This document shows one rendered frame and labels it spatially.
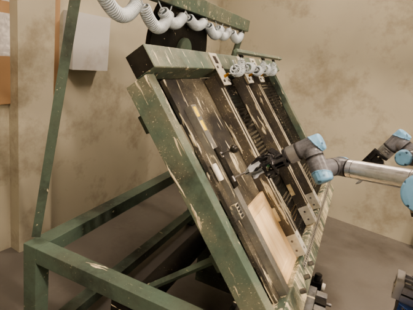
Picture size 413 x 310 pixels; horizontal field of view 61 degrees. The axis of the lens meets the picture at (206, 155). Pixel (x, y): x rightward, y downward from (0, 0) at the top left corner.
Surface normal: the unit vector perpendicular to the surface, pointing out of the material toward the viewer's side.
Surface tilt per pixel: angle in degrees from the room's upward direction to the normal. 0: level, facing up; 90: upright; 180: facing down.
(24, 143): 90
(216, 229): 90
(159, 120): 90
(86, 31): 90
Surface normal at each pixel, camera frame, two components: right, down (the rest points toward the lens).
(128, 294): -0.40, 0.21
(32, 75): 0.84, 0.27
